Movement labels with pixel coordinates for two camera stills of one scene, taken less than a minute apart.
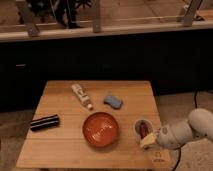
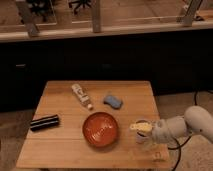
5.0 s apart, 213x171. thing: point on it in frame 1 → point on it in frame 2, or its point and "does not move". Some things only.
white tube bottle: x=82 y=94 does not move
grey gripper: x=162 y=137 → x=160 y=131
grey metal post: x=96 y=16 does not move
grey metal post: x=191 y=11 does not move
